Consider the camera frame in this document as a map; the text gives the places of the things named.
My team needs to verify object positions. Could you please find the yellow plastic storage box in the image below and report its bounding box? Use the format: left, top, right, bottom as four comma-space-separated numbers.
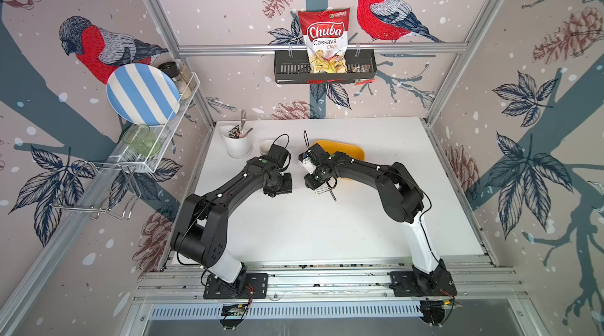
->
313, 139, 374, 186

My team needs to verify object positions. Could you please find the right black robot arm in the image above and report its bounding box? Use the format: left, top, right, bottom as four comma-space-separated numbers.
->
298, 143, 446, 283

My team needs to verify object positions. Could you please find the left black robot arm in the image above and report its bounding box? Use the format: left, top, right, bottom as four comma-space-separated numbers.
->
170, 144, 293, 290

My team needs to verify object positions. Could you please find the purple grey mug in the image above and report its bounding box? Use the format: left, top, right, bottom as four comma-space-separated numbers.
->
259, 139, 274, 155

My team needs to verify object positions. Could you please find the white utensil holder cup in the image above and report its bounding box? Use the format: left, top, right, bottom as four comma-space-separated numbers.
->
218, 125, 253, 158

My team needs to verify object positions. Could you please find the metal fork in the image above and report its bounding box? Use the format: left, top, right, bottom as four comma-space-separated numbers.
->
238, 109, 247, 139

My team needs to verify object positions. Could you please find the black lid spice jar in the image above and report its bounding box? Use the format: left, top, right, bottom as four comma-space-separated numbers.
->
158, 61, 191, 100

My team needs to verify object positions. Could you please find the red Chuba chips bag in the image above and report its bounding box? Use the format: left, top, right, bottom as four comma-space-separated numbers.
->
298, 8, 350, 74

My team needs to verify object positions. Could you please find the green glass bowl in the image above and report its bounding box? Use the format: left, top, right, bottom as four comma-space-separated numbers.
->
121, 125, 161, 158

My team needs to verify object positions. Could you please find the blue white striped plate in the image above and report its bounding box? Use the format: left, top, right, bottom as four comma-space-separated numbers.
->
106, 63, 181, 126

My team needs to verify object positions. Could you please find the black wire wall basket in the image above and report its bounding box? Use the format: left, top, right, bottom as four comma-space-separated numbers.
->
274, 50, 377, 84

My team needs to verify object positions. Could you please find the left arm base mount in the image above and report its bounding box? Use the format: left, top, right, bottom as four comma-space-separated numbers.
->
204, 264, 269, 330

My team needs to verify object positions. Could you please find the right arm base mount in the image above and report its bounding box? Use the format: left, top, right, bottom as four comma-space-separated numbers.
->
389, 259, 458, 326

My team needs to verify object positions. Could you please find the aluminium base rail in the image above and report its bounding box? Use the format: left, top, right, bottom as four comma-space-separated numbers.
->
126, 263, 528, 331

